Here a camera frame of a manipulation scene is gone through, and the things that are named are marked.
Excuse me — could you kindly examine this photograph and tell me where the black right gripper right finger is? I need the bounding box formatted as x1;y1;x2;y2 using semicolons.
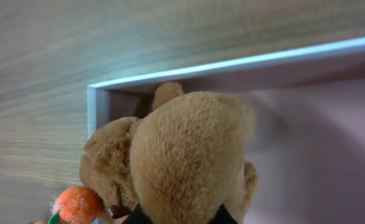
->
208;204;238;224

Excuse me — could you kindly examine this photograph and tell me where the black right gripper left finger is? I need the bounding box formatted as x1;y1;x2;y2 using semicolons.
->
122;203;153;224

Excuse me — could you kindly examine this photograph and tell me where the brown plush bear toy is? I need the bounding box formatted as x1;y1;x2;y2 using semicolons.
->
50;81;260;224

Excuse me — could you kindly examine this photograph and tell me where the white box pink interior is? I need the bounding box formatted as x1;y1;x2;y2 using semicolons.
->
87;37;365;223

